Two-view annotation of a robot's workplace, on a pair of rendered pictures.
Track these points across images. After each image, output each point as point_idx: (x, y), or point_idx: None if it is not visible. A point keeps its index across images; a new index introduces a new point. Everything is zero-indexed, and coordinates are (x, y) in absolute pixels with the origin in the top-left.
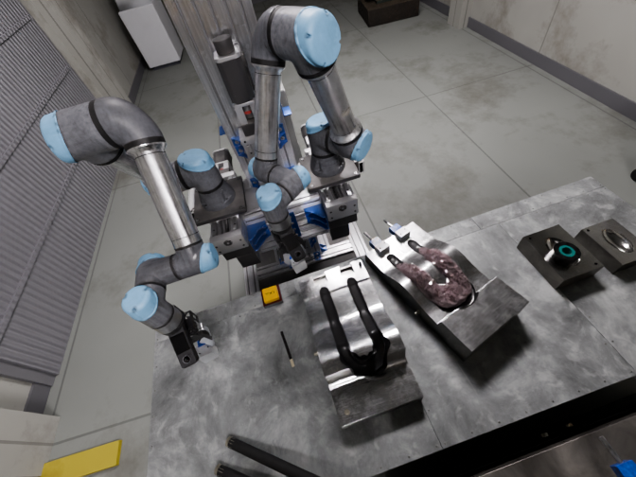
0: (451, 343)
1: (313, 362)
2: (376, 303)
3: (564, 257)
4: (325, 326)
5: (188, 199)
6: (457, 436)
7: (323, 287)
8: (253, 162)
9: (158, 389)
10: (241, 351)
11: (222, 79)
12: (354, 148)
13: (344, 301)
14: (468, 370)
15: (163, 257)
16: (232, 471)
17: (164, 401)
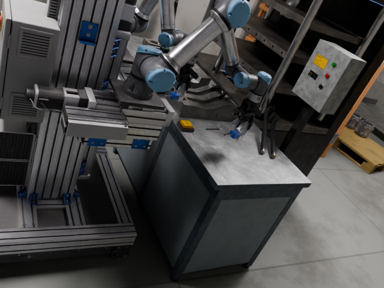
0: (203, 86)
1: (218, 123)
2: (193, 90)
3: (168, 49)
4: (208, 104)
5: (106, 126)
6: (232, 102)
7: (187, 98)
8: (170, 34)
9: (254, 180)
10: (221, 145)
11: None
12: (148, 21)
13: (194, 96)
14: None
15: (240, 70)
16: (272, 148)
17: (258, 178)
